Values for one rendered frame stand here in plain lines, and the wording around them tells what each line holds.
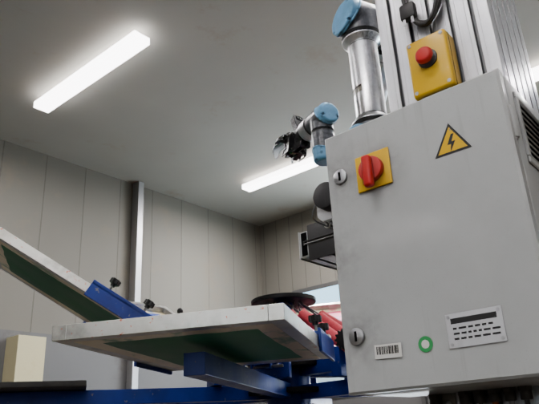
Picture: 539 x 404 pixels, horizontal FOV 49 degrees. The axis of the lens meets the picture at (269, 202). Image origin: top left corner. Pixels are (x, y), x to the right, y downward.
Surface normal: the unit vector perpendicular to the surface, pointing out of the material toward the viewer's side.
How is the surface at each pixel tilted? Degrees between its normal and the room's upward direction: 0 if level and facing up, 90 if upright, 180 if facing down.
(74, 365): 90
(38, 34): 180
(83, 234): 90
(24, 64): 180
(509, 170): 90
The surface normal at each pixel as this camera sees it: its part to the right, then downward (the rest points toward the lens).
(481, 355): -0.65, -0.26
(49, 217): 0.76, -0.28
